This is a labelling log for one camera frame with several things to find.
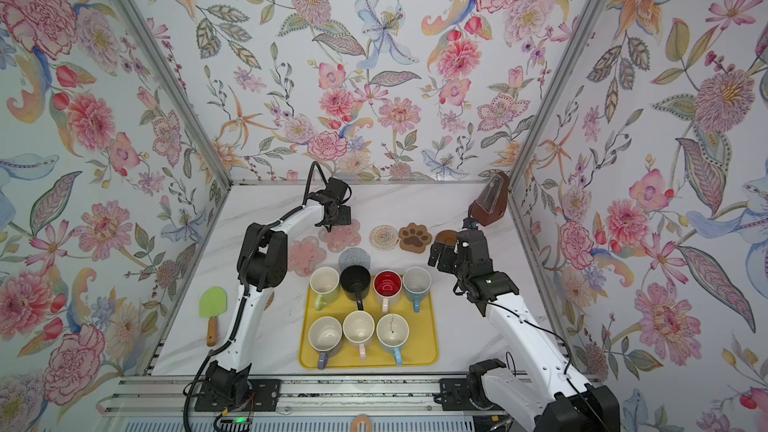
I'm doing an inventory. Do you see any brown paw print coaster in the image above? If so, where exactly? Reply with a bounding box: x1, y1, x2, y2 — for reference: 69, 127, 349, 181
398, 223, 433, 254

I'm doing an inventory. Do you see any multicolour woven round coaster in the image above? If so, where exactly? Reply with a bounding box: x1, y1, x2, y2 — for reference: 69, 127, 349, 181
369, 225, 399, 251

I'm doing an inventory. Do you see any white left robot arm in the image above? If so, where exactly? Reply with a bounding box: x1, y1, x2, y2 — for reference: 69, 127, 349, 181
192, 177, 352, 410

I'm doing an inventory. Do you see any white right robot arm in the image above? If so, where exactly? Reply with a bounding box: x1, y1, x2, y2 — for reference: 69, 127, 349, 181
428, 229, 621, 431

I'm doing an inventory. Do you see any round brown wooden coaster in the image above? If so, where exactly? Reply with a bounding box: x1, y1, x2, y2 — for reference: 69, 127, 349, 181
434, 230, 458, 247

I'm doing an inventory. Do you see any pink flower coaster rear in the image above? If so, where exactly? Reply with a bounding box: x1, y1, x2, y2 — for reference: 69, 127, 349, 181
318, 220, 361, 253

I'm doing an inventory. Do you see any pink flower coaster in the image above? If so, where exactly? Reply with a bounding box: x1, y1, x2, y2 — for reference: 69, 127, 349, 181
288, 236, 327, 277
318, 220, 361, 253

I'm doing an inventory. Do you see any grey blue woven coaster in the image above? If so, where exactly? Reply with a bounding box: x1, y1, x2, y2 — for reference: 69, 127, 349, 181
339, 247, 371, 270

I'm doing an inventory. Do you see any pink flower coaster front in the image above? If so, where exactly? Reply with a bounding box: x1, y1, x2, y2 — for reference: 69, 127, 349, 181
288, 236, 327, 277

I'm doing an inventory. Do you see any blue mug rear row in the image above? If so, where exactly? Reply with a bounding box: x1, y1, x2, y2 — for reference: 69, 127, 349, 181
402, 267, 432, 313

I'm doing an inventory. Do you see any brown wooden metronome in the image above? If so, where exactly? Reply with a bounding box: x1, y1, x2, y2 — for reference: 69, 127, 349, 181
469, 172, 510, 226

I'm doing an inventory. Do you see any red inside white mug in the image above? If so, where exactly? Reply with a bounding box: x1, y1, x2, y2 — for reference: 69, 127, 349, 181
373, 270, 403, 315

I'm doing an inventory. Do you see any green mug white inside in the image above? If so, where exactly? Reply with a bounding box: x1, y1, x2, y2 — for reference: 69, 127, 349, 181
310, 266, 340, 311

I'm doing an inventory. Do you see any black mug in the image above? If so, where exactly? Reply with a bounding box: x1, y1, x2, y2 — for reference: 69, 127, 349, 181
340, 265, 371, 311

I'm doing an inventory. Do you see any yellow tray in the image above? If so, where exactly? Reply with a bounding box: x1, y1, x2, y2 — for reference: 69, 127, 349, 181
299, 287, 439, 372

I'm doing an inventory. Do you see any green silicone spatula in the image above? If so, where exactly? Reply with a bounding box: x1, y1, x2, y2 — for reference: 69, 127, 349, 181
199, 286, 227, 347

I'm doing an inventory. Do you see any blue handle mug front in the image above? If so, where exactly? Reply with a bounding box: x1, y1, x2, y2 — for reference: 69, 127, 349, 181
376, 313, 410, 367

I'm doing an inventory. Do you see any pink handle mug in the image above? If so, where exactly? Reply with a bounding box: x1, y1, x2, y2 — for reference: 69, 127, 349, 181
342, 310, 376, 361

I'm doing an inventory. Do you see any purple handle mug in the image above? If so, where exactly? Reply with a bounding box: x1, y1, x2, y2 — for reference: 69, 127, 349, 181
307, 316, 344, 370

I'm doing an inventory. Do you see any orange ring tape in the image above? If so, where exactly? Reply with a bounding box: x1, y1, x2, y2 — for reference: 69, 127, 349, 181
350, 414, 374, 432

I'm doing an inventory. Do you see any aluminium rail base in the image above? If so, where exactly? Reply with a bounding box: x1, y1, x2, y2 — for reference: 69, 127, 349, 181
97, 373, 526, 431

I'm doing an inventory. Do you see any aluminium corner post left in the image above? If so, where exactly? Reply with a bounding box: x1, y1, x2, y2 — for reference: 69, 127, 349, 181
114, 0, 233, 192

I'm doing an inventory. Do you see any aluminium corner post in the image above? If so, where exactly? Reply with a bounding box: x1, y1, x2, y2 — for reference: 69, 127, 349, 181
114, 0, 233, 192
510, 0, 607, 190

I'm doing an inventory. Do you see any aluminium corner post right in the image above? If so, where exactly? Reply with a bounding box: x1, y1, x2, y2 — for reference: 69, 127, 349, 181
510, 0, 607, 190

